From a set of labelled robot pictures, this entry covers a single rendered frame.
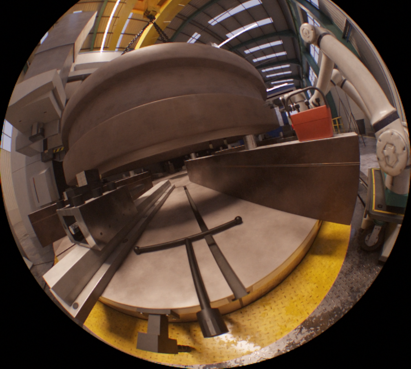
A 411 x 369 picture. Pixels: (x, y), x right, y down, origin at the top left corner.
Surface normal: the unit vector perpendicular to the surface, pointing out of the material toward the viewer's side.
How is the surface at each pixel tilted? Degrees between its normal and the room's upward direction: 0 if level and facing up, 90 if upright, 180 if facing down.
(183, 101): 90
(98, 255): 71
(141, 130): 90
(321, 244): 0
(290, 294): 0
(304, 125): 97
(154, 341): 0
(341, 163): 90
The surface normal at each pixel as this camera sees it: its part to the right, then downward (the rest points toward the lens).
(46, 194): 0.69, -0.12
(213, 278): -0.26, -0.96
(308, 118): -0.82, 0.38
